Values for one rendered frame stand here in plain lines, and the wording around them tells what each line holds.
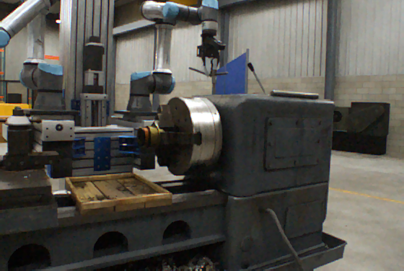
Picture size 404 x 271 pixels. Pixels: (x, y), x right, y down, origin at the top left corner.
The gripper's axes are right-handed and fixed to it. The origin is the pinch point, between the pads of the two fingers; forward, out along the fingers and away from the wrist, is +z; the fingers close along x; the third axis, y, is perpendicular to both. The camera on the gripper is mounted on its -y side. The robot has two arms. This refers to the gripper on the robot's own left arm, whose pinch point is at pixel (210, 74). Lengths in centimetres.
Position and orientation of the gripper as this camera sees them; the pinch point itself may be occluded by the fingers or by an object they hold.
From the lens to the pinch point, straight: 148.4
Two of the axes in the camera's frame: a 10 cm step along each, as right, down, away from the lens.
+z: -0.3, 10.0, 0.6
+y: -5.2, -0.7, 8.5
